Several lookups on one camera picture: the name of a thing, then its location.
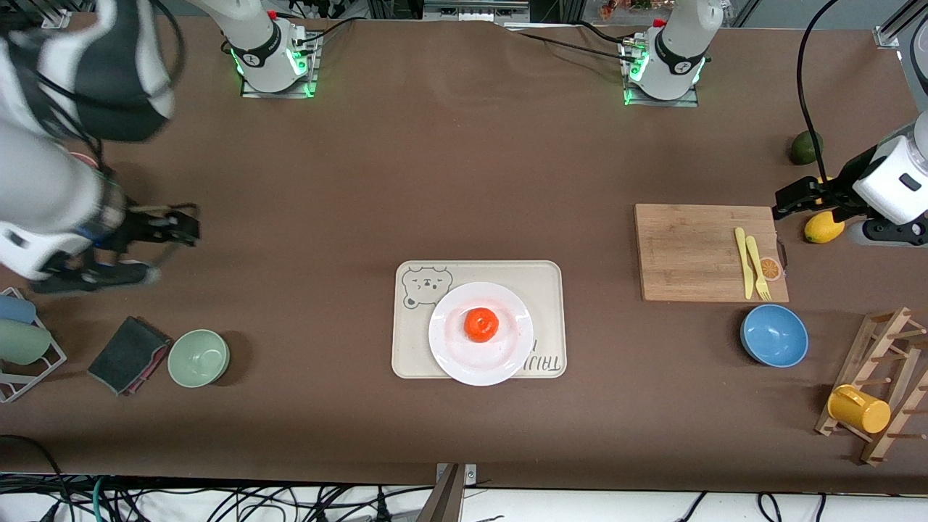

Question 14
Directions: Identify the white round plate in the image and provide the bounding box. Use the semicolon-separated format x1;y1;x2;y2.
428;281;535;386

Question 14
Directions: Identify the orange fruit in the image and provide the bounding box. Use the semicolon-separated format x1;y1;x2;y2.
463;306;500;344

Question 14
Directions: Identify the yellow lemon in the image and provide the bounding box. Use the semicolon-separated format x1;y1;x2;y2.
804;211;846;244

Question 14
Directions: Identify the green avocado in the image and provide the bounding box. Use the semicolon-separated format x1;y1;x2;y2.
790;130;824;165

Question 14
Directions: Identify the yellow plastic fork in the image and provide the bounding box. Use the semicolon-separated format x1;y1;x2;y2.
745;235;772;302

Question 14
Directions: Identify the yellow plastic knife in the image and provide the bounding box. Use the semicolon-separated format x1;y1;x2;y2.
734;227;755;300

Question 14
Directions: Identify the wooden cutting board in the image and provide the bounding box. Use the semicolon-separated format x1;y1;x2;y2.
634;203;790;303

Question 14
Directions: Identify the pale green bowl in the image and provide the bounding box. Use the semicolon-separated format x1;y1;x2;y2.
167;329;231;389

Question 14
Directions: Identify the dark grey folded cloth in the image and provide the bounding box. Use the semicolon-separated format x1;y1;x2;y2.
87;315;173;397

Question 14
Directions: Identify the blue bowl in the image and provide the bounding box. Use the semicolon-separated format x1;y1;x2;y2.
740;304;809;368

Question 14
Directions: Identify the pale blue cup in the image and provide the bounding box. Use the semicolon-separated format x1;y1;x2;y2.
0;294;37;325

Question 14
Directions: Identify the pale green cup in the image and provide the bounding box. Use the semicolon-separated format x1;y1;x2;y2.
0;319;53;365

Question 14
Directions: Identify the wooden peg rack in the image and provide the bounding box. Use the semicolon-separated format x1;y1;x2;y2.
815;307;928;466

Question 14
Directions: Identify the yellow cup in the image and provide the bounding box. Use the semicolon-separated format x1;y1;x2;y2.
827;384;892;434

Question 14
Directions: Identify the cream bear print tray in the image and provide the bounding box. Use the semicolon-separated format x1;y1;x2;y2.
391;260;568;380

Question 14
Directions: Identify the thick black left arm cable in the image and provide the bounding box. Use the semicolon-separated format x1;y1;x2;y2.
796;0;848;182

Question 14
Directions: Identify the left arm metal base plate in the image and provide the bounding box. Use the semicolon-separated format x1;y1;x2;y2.
621;36;701;109

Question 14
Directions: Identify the aluminium profile rail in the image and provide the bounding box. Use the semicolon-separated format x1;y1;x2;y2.
874;0;928;50

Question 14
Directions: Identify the white wire cup rack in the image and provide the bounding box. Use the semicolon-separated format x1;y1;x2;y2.
0;287;68;404

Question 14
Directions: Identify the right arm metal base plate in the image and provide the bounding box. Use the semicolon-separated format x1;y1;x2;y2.
239;33;321;99

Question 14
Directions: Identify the black right base cable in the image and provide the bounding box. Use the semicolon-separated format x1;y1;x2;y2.
290;16;357;49

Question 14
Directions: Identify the black base cable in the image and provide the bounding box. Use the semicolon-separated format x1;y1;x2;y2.
290;16;357;49
506;29;640;63

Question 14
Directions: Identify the black left base cable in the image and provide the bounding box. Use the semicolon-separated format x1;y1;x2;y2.
506;29;640;63

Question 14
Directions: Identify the aluminium frame with sockets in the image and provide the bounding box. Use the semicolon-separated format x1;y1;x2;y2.
366;0;581;25

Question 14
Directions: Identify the metal table edge bracket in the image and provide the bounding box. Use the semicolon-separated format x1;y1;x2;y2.
417;463;478;522

